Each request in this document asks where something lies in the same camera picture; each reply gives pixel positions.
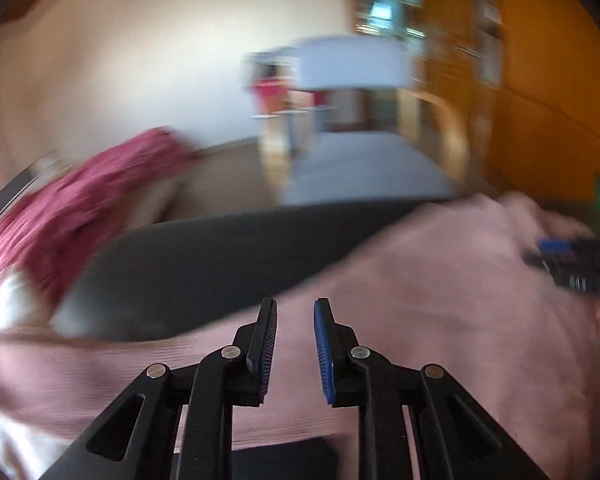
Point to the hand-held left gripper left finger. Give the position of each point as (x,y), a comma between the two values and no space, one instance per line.
(266,355)

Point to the maroon knitted garment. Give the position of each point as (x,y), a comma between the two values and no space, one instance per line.
(80,200)

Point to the blue-grey wooden armchair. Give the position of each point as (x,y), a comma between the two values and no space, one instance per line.
(370,165)

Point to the white fluffy garment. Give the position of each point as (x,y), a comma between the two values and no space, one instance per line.
(15,305)

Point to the wooden glass-door cabinet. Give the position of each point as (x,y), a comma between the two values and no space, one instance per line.
(445,35)

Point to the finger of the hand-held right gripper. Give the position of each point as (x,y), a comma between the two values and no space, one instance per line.
(555,246)
(542,266)

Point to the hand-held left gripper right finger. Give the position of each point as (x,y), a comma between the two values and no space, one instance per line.
(325,350)

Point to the dusty pink waffle garment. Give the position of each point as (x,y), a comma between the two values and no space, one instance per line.
(430,285)

